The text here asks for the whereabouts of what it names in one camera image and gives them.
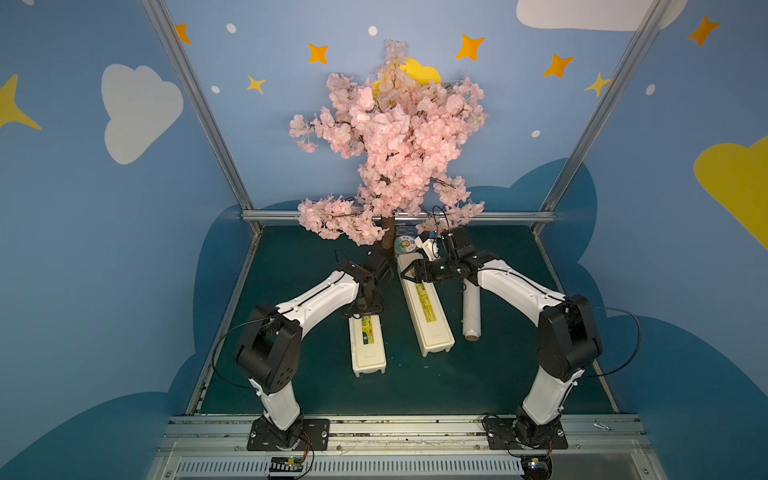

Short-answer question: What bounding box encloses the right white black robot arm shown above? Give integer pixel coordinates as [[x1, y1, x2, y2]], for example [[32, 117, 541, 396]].
[[400, 227, 603, 448]]

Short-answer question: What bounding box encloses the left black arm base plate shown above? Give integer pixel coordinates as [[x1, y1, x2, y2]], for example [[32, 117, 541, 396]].
[[246, 417, 330, 451]]

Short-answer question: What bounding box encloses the pink cherry blossom tree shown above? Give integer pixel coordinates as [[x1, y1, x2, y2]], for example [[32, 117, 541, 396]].
[[289, 40, 488, 246]]

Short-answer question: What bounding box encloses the aluminium front rail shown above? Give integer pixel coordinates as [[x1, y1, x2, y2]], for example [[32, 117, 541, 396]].
[[147, 414, 666, 479]]

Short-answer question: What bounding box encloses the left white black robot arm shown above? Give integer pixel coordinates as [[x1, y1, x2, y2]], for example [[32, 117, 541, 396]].
[[234, 253, 389, 445]]

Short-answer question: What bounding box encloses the small green label can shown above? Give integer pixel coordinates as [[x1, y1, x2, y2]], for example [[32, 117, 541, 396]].
[[394, 235, 417, 255]]

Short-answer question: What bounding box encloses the small circuit board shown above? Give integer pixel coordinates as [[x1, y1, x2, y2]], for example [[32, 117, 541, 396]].
[[267, 456, 308, 479]]

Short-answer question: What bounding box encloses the plastic wrap roll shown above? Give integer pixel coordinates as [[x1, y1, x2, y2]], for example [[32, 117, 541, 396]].
[[462, 280, 482, 341]]

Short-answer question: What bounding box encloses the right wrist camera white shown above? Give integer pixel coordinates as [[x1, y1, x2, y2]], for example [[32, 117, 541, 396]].
[[416, 232, 441, 261]]

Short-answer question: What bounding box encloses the white wrap dispenser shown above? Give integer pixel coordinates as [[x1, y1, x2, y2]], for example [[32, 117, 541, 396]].
[[348, 315, 387, 378], [396, 252, 455, 357]]

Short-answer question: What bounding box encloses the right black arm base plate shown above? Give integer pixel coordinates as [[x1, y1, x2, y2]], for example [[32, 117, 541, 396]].
[[480, 414, 569, 451]]

